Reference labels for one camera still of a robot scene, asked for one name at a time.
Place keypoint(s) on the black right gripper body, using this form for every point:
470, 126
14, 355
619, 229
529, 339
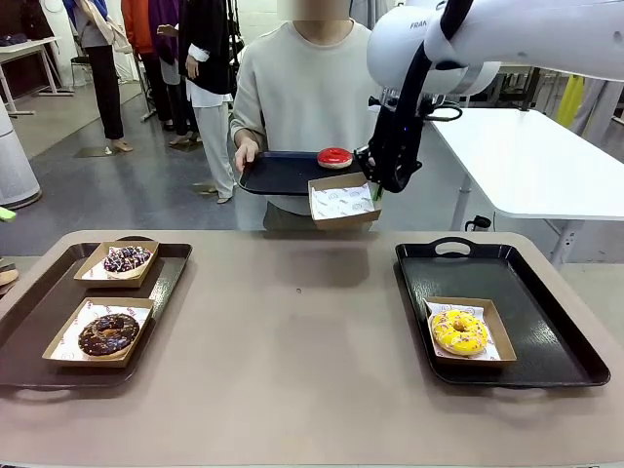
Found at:
365, 161

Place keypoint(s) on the red glazed donut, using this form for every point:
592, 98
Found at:
329, 158

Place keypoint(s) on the white printed paper liner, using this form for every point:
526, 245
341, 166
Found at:
341, 200
127, 312
448, 304
95, 273

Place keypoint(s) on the brown kraft paper box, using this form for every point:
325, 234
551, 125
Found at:
502, 331
112, 284
341, 222
139, 336

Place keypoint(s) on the dark navy serving tray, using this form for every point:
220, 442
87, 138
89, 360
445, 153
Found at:
278, 178

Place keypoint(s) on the purple sprinkled donut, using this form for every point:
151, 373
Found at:
117, 265

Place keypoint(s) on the chocolate sprinkled donut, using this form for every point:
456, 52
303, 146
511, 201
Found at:
92, 341

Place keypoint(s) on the yellow sprinkled donut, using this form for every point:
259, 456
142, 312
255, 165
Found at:
443, 336

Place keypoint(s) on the person's right forearm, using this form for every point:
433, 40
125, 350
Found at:
246, 124

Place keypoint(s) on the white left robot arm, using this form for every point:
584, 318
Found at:
14, 161

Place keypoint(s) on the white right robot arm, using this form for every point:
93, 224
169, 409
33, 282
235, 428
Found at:
536, 34

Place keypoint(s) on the brown plastic tray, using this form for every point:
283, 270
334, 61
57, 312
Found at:
58, 278

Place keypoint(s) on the black plastic tray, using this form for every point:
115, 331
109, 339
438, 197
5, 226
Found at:
536, 331

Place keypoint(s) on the person's right hand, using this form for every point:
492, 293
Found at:
245, 153

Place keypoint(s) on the person in beige sweater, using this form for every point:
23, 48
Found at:
302, 88

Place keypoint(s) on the large white table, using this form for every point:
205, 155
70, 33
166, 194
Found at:
526, 161

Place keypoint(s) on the bystander in black trousers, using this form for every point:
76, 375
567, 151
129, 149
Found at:
109, 97

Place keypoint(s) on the white desk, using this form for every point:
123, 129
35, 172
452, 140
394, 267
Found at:
24, 46

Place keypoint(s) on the black pole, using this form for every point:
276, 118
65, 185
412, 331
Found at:
534, 88

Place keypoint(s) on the mannequin black top white trousers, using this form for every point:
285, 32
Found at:
209, 49

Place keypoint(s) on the yellow green garment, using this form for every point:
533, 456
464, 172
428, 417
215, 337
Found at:
573, 100

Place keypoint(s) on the bystander in orange top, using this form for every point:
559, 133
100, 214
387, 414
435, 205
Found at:
139, 29

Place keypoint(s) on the bystander in grey skirt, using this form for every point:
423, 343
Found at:
597, 107

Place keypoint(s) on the bystander in purple top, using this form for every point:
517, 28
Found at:
163, 29

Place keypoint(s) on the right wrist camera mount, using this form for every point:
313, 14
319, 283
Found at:
385, 95

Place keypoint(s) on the gold mannequin base plate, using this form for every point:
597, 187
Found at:
202, 187

